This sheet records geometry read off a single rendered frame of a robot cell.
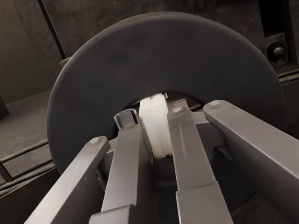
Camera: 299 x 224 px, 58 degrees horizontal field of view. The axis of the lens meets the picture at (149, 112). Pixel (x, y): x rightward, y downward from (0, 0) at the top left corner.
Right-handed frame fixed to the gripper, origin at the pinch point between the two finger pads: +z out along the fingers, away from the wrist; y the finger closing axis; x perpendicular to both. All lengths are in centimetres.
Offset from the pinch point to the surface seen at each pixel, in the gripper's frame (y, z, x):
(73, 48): -19, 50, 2
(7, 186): -46, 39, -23
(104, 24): -10, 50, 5
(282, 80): 21.5, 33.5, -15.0
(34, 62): -310, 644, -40
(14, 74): -371, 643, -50
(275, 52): 25, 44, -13
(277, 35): 27, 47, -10
